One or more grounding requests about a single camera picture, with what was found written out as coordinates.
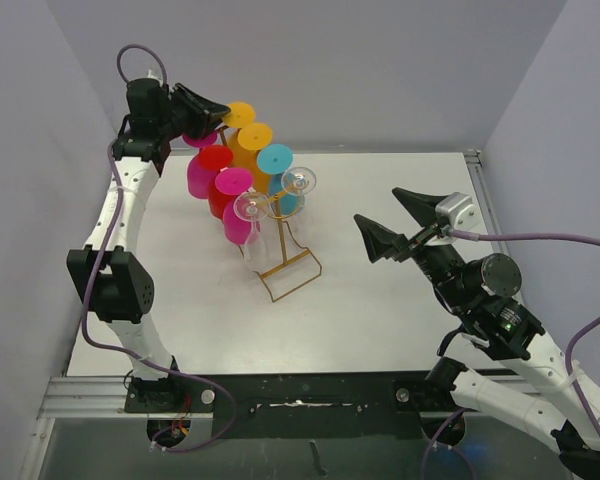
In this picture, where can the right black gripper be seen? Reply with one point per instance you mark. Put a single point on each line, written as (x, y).
(378, 239)

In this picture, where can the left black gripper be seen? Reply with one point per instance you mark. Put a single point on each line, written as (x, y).
(202, 112)

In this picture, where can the orange plastic wine glass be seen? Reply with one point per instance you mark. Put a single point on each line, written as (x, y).
(253, 138)
(241, 115)

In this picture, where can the red plastic wine glass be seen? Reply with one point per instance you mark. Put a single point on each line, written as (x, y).
(216, 158)

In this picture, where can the pink plastic wine glass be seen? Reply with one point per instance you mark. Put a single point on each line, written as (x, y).
(199, 179)
(233, 183)

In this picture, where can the teal plastic wine glass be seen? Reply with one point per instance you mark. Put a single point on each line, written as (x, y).
(275, 159)

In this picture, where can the clear wine glass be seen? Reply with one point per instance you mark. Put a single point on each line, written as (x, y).
(253, 207)
(296, 183)

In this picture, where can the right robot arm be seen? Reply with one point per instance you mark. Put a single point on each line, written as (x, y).
(564, 414)

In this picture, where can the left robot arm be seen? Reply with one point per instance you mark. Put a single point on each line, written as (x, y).
(111, 282)

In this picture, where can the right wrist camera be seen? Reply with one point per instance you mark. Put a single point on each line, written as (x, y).
(456, 211)

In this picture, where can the gold wire wine glass rack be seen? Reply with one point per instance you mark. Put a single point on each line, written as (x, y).
(284, 252)

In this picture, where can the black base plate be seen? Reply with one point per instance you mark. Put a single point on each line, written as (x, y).
(401, 404)

